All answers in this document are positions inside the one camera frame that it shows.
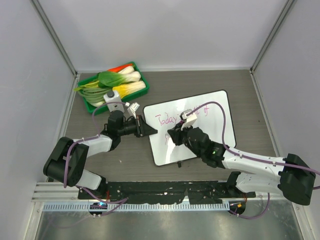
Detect green bok choy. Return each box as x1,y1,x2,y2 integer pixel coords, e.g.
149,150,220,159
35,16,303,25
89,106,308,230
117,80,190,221
97,71,141,88

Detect orange carrot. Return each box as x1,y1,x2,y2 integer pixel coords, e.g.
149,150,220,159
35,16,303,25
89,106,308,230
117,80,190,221
107,63,133,73

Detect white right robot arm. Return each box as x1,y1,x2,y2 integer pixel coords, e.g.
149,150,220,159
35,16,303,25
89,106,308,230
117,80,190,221
167,123,316,206

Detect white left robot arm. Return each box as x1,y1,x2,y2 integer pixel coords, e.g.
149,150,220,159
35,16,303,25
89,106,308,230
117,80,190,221
43,110,158,200

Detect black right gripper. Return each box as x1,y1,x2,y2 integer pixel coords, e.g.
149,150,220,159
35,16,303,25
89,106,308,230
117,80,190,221
168,121,203,158

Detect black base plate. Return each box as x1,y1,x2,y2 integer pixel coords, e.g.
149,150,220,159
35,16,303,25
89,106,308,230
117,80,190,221
90,180,256,205

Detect slotted grey cable duct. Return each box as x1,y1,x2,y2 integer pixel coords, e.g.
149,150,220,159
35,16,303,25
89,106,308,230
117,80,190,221
42,201,230,212

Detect white bok choy stalk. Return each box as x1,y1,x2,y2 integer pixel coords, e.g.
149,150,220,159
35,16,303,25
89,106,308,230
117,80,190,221
118,65,135,75

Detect green plastic tray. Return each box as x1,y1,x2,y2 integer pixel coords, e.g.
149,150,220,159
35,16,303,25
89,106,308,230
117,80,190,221
73,61,150,114

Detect green long beans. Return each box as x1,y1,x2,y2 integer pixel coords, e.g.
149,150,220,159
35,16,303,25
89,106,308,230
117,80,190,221
73,86,112,107

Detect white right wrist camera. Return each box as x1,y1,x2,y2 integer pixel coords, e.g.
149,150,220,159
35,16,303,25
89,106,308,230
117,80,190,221
180,109,197,130

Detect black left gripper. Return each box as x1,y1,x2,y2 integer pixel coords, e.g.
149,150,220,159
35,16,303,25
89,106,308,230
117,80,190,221
117,115,156,138

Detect yellow white cabbage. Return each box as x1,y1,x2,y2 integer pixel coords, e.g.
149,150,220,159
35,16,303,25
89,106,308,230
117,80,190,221
112,80,146,99

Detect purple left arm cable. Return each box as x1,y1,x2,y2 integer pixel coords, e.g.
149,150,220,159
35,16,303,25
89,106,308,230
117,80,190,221
62,101,131,217

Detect white whiteboard black frame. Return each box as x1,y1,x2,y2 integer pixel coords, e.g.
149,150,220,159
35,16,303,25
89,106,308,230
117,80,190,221
142,89,237,167

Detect white bottle grey cap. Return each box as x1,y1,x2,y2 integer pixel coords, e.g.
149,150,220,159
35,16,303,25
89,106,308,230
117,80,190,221
103,90,125,113

